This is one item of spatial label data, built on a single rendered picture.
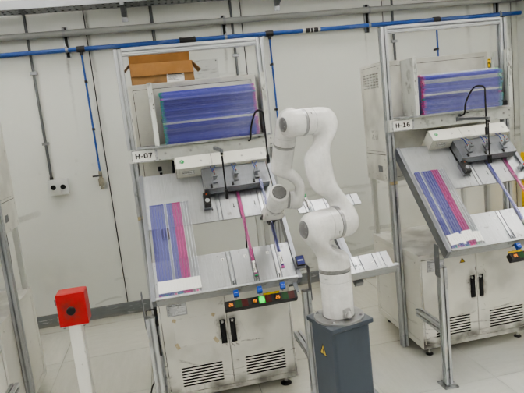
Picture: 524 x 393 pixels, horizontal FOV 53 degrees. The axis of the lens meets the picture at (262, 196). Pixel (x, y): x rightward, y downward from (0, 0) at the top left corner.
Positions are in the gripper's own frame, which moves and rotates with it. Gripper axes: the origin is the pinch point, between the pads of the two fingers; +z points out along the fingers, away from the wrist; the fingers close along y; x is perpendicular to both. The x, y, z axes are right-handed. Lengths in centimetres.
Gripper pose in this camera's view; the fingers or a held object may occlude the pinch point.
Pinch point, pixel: (270, 221)
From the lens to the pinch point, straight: 250.4
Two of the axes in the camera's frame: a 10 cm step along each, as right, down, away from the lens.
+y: -9.8, 1.3, -1.7
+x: 1.9, 9.0, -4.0
